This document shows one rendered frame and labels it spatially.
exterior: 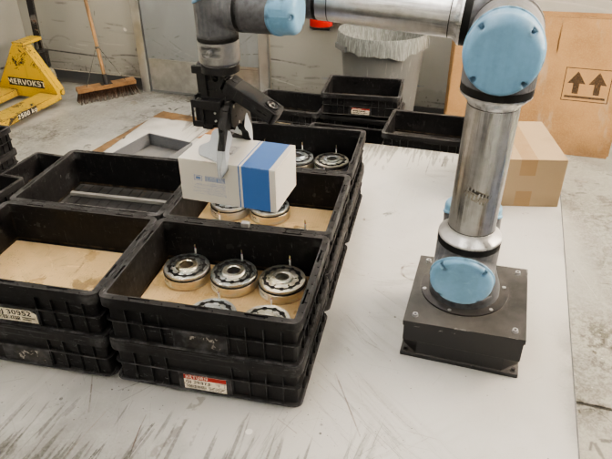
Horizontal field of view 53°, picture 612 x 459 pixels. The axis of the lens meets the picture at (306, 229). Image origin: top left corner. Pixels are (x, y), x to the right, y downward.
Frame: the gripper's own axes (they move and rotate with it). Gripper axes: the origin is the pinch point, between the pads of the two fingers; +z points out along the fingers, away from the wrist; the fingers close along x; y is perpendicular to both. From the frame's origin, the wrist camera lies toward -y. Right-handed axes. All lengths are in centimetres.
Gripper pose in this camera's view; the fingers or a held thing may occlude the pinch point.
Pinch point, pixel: (239, 163)
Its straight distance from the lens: 122.9
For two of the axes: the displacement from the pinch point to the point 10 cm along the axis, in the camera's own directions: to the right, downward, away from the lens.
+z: 0.2, 8.5, 5.3
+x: -3.0, 5.1, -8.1
